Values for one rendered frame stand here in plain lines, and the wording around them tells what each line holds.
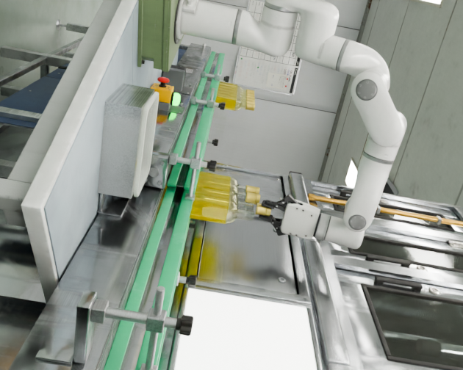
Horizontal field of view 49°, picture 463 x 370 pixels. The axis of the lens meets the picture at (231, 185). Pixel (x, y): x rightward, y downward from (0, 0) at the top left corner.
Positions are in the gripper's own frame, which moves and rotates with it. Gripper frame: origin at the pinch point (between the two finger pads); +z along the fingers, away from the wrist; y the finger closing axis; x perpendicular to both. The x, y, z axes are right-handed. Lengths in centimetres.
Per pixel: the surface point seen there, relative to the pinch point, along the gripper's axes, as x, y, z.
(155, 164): 18.9, 12.7, 29.7
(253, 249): 2.9, -12.6, 1.1
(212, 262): 16.1, -12.8, 10.1
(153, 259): 47, 4, 17
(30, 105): 3, 14, 78
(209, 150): -568, -197, 166
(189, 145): 0.4, 13.5, 27.0
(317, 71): -597, -49, 39
